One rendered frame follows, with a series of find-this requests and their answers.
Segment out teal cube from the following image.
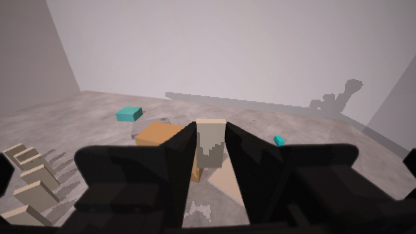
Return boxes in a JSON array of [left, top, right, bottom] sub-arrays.
[[115, 106, 143, 122]]

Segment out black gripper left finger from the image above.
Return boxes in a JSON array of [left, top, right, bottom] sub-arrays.
[[74, 122, 197, 228]]

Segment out small teal block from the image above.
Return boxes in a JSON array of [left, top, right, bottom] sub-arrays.
[[274, 136, 285, 146]]

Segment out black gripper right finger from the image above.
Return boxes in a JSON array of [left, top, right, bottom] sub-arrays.
[[224, 122, 359, 224]]

